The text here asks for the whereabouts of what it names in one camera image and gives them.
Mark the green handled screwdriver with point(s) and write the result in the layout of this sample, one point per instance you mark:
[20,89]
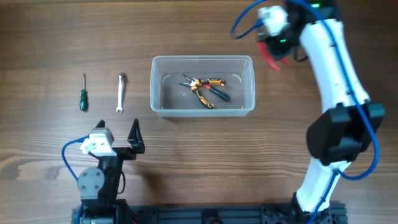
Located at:
[84,96]

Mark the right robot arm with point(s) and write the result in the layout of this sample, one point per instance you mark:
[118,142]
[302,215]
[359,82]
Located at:
[349,119]

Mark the clear plastic container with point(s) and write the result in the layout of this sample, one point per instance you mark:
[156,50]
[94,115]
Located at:
[177,85]

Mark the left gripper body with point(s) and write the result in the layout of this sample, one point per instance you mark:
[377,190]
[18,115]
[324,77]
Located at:
[114,163]

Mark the red black awl screwdriver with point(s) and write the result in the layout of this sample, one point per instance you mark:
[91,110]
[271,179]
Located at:
[218,93]

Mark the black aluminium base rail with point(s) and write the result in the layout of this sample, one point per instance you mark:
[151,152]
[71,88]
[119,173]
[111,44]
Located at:
[261,214]

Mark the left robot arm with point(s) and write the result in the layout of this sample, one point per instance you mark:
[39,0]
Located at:
[99,186]

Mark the red handled cutters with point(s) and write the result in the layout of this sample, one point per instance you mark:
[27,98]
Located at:
[262,47]

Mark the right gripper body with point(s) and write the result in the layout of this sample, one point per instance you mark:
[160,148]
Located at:
[282,43]

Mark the silver combination wrench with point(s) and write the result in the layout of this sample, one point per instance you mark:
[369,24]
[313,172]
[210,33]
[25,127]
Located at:
[121,87]

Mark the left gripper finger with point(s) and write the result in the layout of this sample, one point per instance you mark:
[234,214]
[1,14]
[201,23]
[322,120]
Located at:
[101,124]
[135,138]

